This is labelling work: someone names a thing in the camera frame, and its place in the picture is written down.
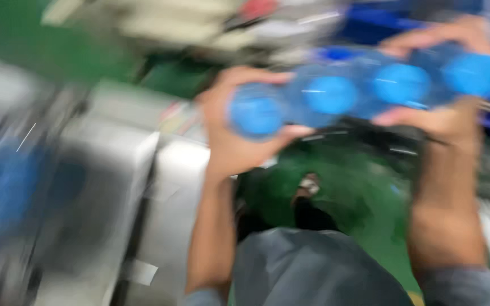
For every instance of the person's left hand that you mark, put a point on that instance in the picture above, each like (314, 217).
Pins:
(223, 140)

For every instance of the person's right hand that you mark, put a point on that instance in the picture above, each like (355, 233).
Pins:
(449, 123)

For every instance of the blue-capped water bottle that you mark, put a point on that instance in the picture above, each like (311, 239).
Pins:
(474, 74)
(328, 95)
(257, 112)
(398, 83)

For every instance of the person's foot in sandal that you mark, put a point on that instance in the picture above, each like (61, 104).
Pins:
(306, 199)

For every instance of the blue plastic crate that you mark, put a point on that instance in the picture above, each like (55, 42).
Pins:
(402, 25)

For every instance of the beige machine with red part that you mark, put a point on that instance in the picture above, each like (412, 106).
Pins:
(194, 25)

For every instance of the person's grey shirt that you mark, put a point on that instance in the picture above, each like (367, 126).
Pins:
(313, 272)

